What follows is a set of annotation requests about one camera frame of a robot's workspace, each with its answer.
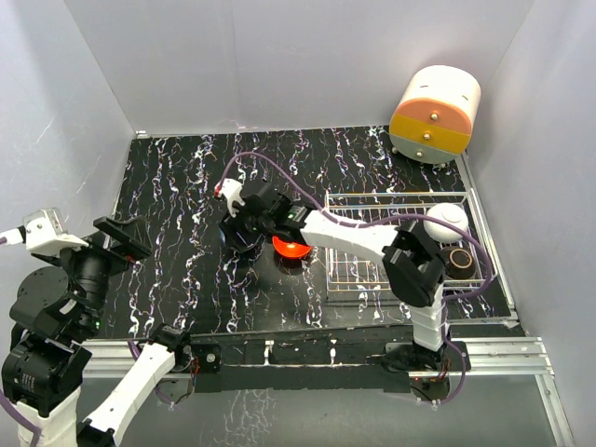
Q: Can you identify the brown ceramic bowl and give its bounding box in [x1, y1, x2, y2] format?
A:
[440, 247, 477, 280]

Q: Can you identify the purple cable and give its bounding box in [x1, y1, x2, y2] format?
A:
[216, 151, 495, 405]
[0, 225, 43, 443]

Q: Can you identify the red bowl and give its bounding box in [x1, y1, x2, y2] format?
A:
[272, 237, 312, 260]

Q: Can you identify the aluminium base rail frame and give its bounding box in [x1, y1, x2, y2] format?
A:
[78, 153, 576, 447]

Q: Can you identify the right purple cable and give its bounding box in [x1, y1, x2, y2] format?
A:
[216, 151, 495, 405]

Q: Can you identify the black marble table mat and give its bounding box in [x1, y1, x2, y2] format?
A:
[104, 124, 527, 337]

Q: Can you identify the white wire dish rack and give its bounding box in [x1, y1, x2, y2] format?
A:
[325, 190, 487, 292]

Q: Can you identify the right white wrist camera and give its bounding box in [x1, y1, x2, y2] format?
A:
[215, 178, 245, 218]

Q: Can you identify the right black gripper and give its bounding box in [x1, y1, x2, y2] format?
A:
[218, 197, 273, 252]

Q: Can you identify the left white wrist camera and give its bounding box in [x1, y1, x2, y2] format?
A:
[22, 208, 89, 257]

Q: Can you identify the round pastel drawer cabinet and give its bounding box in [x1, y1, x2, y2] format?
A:
[388, 65, 481, 165]

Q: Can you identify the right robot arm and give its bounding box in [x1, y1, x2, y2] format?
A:
[215, 179, 450, 373]

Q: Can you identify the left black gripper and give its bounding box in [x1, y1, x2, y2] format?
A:
[43, 212, 151, 333]

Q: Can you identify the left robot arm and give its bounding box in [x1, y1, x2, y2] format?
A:
[1, 209, 193, 446]

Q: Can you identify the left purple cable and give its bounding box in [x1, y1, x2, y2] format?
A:
[0, 225, 43, 443]

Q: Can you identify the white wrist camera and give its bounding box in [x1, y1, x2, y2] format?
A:
[22, 208, 89, 257]
[215, 178, 245, 218]

